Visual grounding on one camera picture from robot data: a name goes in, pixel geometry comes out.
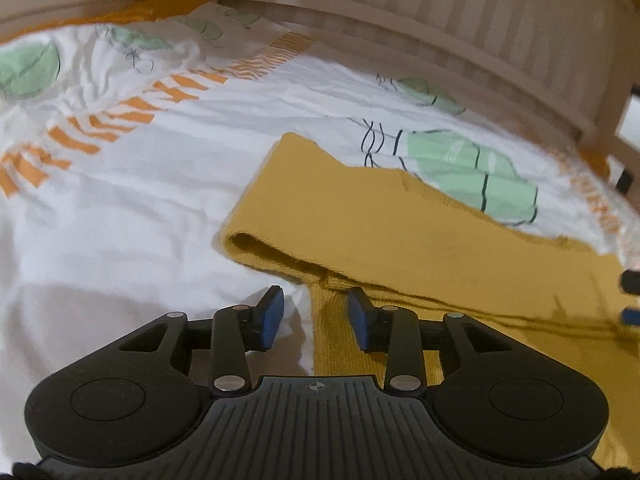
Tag white printed blanket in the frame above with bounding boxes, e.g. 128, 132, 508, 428
0, 0, 640, 467

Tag orange bed sheet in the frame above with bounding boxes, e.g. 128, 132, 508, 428
0, 0, 613, 178

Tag mustard yellow pants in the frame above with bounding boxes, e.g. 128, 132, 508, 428
221, 132, 640, 471

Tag wooden bed frame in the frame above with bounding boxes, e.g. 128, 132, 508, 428
0, 0, 640, 183

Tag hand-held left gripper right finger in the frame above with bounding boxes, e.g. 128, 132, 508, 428
348, 287, 506, 394

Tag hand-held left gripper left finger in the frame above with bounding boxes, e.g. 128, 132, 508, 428
117, 285, 285, 394

